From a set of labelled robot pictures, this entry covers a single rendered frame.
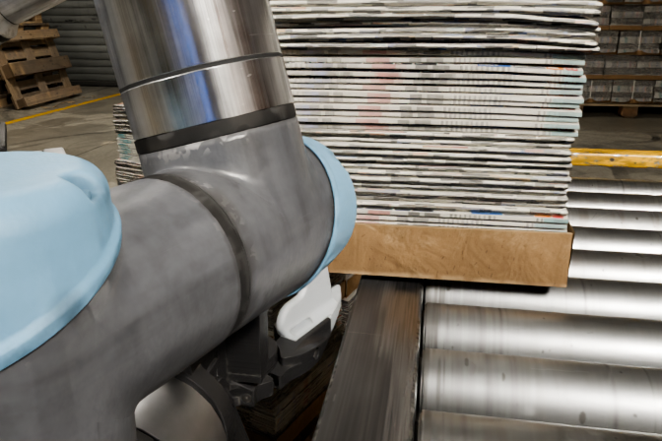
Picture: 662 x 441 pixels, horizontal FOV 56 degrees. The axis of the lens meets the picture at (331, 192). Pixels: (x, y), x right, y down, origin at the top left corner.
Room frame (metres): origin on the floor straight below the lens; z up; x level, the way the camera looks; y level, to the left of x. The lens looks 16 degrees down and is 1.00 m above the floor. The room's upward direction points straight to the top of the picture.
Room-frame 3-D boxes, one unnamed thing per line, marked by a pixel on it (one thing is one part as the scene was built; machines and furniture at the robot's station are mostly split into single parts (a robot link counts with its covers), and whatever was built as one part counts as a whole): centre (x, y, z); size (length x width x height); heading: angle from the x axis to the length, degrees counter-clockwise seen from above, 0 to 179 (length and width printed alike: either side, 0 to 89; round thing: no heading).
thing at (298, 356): (0.37, 0.03, 0.78); 0.09 x 0.05 x 0.02; 144
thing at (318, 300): (0.41, 0.01, 0.81); 0.09 x 0.03 x 0.06; 144
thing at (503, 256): (0.52, -0.05, 0.83); 0.29 x 0.16 x 0.04; 80
